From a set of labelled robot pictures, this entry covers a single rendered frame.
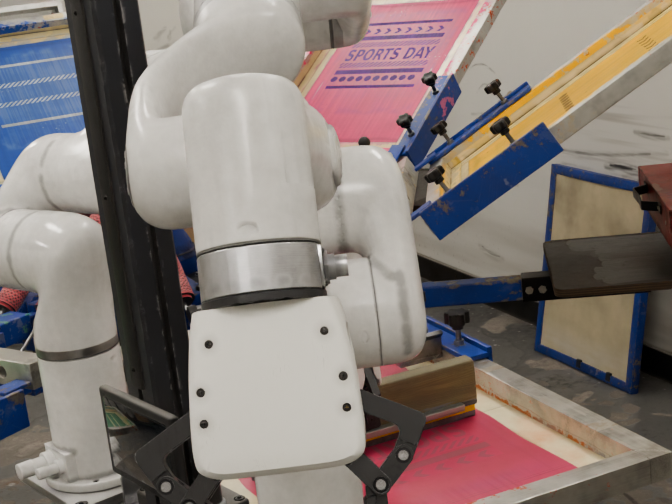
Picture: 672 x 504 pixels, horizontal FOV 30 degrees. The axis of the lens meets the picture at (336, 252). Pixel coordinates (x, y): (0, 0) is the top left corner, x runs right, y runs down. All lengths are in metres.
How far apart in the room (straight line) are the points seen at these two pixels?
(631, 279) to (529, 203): 2.58
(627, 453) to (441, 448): 0.30
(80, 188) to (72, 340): 0.17
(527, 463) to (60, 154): 0.81
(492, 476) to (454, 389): 0.21
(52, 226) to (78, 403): 0.20
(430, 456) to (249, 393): 1.18
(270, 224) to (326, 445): 0.13
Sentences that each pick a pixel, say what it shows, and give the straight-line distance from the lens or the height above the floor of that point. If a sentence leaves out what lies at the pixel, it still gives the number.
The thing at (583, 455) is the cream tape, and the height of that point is 0.95.
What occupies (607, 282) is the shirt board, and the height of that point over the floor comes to 0.95.
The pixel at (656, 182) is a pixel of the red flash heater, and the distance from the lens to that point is 2.85.
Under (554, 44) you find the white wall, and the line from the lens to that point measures 4.91.
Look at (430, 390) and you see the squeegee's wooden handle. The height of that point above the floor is 1.02.
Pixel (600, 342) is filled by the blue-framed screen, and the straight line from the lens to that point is 4.74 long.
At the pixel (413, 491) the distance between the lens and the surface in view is 1.79.
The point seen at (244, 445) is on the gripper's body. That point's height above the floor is 1.45.
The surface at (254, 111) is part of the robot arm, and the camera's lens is 0.73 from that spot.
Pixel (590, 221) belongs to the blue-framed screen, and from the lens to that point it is 4.77.
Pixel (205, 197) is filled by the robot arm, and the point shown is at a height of 1.59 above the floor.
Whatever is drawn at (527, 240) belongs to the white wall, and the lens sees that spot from 5.30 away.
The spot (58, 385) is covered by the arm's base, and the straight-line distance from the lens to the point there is 1.46.
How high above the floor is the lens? 1.73
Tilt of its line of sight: 15 degrees down
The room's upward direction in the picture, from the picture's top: 7 degrees counter-clockwise
